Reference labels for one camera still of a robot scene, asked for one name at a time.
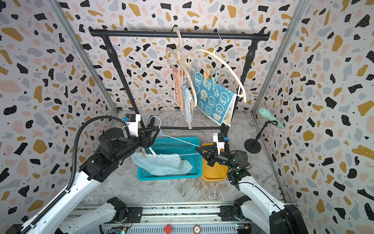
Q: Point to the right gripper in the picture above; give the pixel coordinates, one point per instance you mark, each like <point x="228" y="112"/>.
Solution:
<point x="213" y="155"/>

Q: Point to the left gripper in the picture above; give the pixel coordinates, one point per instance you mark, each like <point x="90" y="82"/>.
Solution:
<point x="151" y="140"/>

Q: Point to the white clothespin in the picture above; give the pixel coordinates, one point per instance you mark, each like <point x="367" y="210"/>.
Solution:
<point x="152" y="151"/>

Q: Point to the peach clothespin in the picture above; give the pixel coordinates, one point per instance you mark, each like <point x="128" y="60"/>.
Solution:
<point x="142" y="152"/>

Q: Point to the light blue towel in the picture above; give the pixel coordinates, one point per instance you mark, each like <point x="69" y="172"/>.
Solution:
<point x="162" y="164"/>

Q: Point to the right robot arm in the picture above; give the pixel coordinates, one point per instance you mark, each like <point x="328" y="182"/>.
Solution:
<point x="268" y="213"/>

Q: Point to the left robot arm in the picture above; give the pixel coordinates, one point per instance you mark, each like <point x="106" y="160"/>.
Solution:
<point x="51" y="219"/>

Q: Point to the large wooden hanger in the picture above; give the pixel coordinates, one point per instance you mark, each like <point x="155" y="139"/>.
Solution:
<point x="241" y="91"/>

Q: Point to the yellow plastic bin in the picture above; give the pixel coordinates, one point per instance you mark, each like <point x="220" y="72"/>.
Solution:
<point x="215" y="173"/>

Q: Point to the teal plastic basket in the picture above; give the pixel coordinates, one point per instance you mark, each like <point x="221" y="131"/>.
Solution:
<point x="185" y="148"/>

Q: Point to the black microphone stand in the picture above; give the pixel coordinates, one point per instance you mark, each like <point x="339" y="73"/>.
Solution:
<point x="252" y="145"/>

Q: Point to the teal jellyfish pattern towel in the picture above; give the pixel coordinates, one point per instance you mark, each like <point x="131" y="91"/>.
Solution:
<point x="215" y="101"/>

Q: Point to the orange patterned towel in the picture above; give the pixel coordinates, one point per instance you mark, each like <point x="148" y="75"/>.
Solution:
<point x="178" y="95"/>

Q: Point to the mint green microphone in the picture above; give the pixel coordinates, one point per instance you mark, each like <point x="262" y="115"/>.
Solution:
<point x="267" y="115"/>

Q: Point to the round red white sticker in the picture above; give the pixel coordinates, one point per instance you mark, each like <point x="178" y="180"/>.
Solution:
<point x="197" y="229"/>

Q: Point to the mint green clothespin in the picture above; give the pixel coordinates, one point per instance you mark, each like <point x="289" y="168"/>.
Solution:
<point x="215" y="78"/>

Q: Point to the orange clothespin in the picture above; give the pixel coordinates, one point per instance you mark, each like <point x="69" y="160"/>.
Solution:
<point x="206" y="74"/>

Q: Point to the red diamond sticker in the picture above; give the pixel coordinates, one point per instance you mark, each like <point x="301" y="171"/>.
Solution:
<point x="168" y="229"/>

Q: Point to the black clothes rack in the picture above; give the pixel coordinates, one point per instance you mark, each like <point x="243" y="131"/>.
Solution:
<point x="105" y="35"/>

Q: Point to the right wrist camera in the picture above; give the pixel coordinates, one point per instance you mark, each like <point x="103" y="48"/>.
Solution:
<point x="220" y="140"/>

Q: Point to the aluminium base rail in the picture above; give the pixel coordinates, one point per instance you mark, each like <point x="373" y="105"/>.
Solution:
<point x="213" y="217"/>

